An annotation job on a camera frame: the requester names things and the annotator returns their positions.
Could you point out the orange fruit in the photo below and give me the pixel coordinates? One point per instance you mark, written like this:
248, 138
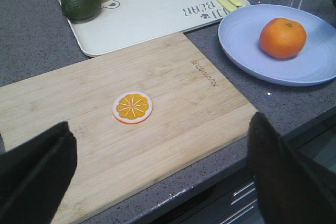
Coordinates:
282, 38

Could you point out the orange slice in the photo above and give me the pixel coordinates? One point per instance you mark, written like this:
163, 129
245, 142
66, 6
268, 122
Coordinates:
132, 107

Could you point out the dark green lime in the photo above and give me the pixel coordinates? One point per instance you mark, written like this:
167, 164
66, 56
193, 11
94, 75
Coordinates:
80, 9

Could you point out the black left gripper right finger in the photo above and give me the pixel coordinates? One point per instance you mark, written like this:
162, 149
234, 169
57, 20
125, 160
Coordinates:
291, 188

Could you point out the white rectangular tray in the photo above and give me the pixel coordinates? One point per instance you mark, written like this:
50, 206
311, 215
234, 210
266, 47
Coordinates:
123, 23

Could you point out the light blue plate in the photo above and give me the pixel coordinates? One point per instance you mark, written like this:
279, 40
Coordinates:
239, 37

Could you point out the wooden cutting board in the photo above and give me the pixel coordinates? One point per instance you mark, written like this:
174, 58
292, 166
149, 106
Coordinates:
196, 111

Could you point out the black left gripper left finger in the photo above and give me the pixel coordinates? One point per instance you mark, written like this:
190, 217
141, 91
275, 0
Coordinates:
36, 174

